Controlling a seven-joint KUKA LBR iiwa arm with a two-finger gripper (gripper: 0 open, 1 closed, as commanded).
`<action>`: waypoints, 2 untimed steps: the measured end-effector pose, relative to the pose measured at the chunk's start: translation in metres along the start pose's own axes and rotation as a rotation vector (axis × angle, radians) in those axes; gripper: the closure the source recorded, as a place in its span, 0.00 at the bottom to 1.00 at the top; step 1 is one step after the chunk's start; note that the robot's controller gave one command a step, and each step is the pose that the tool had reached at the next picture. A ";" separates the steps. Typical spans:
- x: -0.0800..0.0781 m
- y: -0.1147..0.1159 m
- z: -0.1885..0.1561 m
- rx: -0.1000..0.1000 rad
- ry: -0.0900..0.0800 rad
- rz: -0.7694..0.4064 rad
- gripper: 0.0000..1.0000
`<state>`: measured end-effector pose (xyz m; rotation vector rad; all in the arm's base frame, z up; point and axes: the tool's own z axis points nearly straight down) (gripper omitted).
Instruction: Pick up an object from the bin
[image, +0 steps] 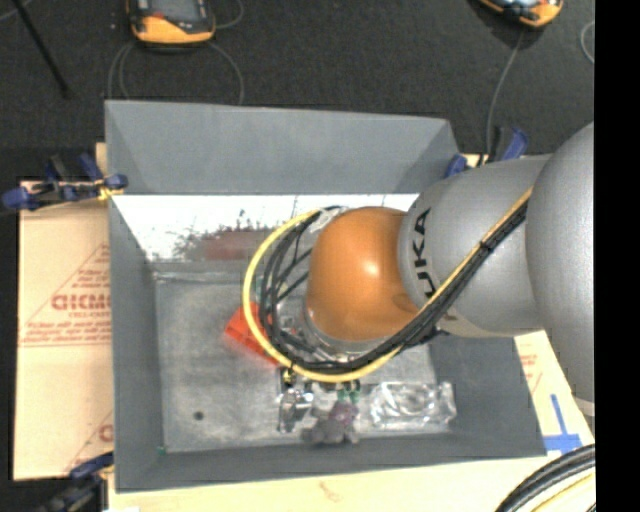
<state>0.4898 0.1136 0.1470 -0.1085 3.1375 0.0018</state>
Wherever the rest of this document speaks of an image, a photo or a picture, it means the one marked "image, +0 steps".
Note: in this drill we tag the red-orange flat block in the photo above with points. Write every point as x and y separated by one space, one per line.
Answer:
241 327

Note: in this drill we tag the grey and purple toy animal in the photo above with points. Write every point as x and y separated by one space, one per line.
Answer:
330 427

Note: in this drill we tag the grey metal bin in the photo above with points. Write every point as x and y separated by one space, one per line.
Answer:
210 380

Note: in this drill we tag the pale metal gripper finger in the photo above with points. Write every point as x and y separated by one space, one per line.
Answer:
305 401
286 412

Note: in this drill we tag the clear glass dish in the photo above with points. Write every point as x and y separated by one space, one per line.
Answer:
412 406

